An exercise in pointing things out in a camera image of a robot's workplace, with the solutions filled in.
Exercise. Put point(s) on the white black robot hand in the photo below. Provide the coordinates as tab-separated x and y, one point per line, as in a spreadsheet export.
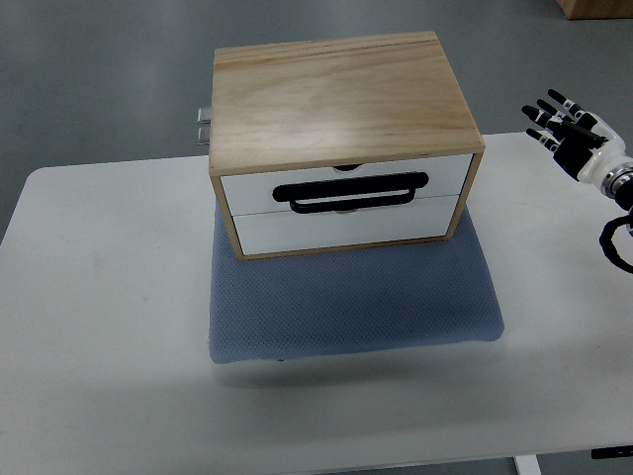
583	144

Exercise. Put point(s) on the wooden drawer cabinet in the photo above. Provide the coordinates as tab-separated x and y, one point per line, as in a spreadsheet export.
337	103

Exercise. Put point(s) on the white bottom drawer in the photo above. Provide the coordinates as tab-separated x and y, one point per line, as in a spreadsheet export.
289	231

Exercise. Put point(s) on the wooden box in corner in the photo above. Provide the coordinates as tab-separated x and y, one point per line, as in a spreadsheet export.
596	9

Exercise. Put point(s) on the black table control panel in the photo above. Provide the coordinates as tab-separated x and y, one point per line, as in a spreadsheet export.
612	452

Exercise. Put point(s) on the blue mesh cushion mat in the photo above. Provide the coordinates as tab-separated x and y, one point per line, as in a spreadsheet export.
348	302

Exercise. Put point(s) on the white table leg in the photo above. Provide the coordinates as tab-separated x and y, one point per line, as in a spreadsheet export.
527	465

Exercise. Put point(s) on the upper metal clamp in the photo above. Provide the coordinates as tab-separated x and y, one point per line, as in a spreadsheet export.
204	115

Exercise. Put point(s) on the metal clamp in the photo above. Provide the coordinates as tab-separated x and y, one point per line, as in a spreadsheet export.
204	136
204	115

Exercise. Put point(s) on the lower metal clamp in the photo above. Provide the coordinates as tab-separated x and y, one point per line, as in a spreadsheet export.
204	136

